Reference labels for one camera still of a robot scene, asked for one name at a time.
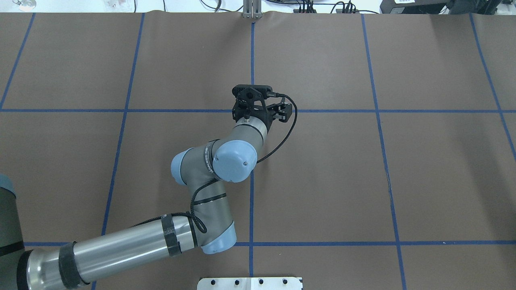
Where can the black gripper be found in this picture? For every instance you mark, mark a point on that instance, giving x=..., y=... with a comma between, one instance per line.
x=269, y=117

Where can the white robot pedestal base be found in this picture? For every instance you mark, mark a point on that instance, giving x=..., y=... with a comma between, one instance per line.
x=251, y=283

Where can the aluminium frame post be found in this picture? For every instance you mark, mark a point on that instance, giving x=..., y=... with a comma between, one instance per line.
x=252, y=9

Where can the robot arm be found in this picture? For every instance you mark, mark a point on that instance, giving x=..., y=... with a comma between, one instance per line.
x=208, y=223

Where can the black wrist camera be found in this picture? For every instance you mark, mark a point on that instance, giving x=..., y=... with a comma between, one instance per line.
x=250, y=92

